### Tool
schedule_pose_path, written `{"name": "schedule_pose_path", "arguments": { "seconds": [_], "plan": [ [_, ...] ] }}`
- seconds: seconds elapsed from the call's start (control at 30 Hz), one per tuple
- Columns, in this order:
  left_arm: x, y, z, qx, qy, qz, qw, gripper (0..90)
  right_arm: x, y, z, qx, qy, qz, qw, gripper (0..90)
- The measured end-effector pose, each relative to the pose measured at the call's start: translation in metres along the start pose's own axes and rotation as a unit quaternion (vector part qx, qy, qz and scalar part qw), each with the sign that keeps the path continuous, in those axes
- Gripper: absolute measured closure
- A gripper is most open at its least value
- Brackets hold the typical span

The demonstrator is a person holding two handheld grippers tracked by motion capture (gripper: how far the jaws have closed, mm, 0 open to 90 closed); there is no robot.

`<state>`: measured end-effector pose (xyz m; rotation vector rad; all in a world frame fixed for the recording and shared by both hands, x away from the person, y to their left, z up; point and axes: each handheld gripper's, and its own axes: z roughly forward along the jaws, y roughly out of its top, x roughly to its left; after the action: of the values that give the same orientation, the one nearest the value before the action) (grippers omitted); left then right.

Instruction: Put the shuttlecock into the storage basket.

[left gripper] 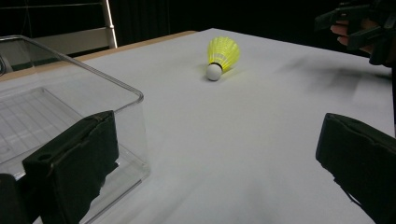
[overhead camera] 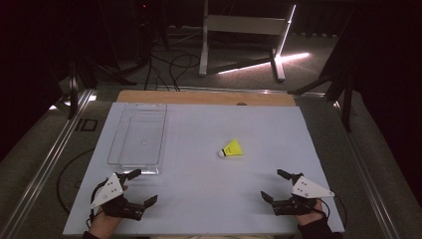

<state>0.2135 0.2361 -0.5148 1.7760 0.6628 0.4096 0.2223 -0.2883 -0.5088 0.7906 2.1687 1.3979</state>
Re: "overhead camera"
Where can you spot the person's right hand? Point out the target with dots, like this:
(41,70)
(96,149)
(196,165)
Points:
(309,217)

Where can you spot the black metal stand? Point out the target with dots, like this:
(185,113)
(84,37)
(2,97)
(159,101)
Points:
(346,99)

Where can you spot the aluminium floor rail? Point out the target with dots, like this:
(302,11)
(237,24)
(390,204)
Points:
(46,162)
(365,169)

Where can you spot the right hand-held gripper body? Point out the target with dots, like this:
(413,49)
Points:
(307,190)

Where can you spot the wooden board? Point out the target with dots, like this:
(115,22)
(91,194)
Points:
(205,98)

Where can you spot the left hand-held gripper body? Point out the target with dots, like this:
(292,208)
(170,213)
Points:
(109,191)

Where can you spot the yellow shuttlecock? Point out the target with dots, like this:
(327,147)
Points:
(233,149)

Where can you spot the black tripod stand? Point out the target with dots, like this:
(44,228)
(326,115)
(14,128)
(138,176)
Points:
(73,86)

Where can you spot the clear plastic container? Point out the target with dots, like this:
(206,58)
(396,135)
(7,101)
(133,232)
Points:
(138,136)

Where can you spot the white metal stand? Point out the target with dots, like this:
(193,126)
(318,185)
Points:
(245,25)

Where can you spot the person's left hand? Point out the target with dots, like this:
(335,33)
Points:
(103,223)

